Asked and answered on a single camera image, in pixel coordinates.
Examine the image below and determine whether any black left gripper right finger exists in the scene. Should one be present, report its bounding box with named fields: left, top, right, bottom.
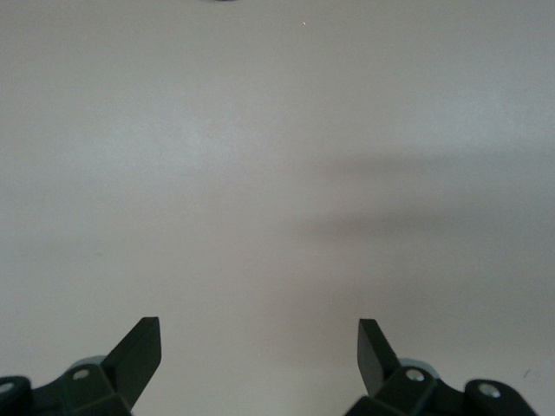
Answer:
left=344, top=318, right=539, bottom=416

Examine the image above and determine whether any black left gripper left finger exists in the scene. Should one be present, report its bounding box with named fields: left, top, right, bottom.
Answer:
left=0, top=316, right=163, bottom=416

